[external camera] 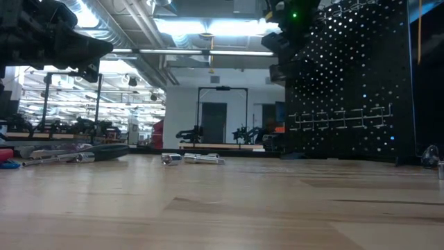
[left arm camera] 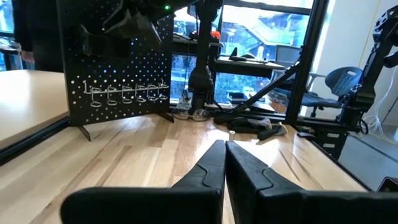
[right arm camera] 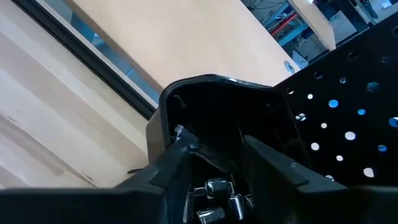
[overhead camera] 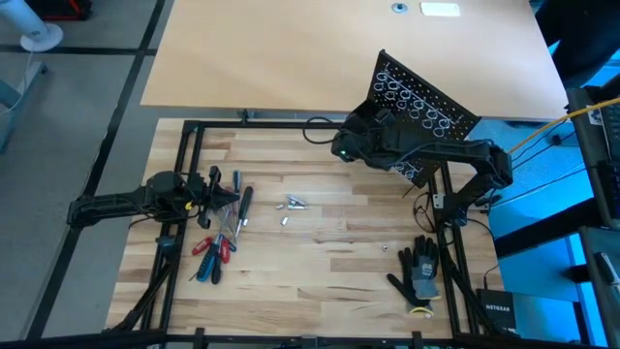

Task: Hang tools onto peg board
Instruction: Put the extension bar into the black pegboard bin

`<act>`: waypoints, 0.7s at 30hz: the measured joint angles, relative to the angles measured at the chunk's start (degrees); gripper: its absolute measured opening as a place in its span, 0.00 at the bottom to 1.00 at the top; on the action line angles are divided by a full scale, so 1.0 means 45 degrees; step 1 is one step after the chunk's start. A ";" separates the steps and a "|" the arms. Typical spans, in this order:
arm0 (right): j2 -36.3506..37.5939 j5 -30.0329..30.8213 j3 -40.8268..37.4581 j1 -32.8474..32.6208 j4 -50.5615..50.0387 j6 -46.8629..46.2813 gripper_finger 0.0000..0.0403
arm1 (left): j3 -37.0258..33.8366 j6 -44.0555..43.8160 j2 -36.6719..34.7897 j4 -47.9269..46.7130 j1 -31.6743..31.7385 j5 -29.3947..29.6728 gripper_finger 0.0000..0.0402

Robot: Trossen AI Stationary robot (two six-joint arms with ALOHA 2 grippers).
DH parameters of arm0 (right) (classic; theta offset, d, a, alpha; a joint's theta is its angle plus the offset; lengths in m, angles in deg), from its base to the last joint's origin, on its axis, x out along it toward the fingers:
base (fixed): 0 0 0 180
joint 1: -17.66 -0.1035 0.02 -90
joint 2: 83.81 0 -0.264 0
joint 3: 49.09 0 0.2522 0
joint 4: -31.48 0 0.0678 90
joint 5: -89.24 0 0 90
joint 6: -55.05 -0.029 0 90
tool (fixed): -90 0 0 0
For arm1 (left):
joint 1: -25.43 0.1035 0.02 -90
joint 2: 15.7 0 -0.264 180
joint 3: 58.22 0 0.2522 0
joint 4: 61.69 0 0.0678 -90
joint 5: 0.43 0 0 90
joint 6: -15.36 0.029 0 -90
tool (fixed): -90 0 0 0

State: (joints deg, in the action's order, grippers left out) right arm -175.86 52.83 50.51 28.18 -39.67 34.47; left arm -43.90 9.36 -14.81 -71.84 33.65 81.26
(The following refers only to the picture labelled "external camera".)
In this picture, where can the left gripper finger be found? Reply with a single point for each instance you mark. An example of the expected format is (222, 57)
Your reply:
(89, 71)
(79, 45)

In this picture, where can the black metal pegboard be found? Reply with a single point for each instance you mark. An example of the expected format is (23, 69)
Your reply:
(347, 76)

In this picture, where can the long chrome socket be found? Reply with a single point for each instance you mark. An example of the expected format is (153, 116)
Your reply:
(204, 159)

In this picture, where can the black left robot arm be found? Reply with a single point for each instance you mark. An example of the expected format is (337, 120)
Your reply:
(2, 41)

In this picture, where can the background black robot arm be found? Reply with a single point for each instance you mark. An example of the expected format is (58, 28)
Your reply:
(248, 134)
(86, 125)
(189, 134)

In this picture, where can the long ceiling light bar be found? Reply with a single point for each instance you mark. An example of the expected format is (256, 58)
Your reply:
(173, 51)

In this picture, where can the orange box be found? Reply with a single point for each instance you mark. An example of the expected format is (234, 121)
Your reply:
(279, 129)

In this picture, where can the red cabinet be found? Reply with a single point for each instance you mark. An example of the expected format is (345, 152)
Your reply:
(157, 135)

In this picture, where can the background wooden table top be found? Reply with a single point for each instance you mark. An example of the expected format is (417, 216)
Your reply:
(215, 146)

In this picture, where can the black gantry frame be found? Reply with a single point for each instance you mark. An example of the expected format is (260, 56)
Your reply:
(98, 93)
(223, 88)

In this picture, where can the silver ventilation duct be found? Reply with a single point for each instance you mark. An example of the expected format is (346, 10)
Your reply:
(118, 31)

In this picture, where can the black aluminium table frame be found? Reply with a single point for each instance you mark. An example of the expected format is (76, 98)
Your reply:
(249, 152)

